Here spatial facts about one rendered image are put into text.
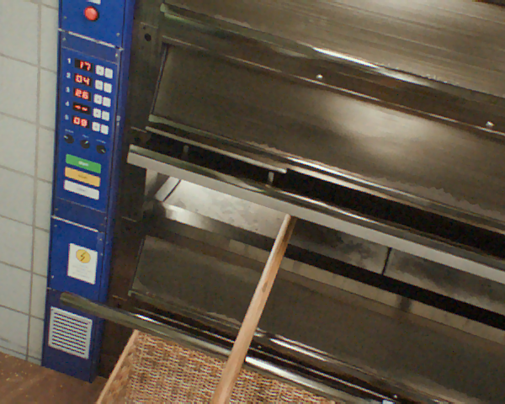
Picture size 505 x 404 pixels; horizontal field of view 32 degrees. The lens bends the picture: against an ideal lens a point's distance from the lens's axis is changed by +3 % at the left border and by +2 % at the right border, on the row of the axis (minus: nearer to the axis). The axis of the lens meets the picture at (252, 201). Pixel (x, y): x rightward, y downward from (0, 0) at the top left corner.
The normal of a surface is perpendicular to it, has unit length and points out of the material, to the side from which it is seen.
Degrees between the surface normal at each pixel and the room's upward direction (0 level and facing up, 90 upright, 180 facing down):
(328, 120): 70
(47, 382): 0
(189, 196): 0
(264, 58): 90
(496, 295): 0
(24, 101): 90
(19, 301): 90
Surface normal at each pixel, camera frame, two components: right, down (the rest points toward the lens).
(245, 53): -0.30, 0.48
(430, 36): -0.22, 0.17
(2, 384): 0.17, -0.82
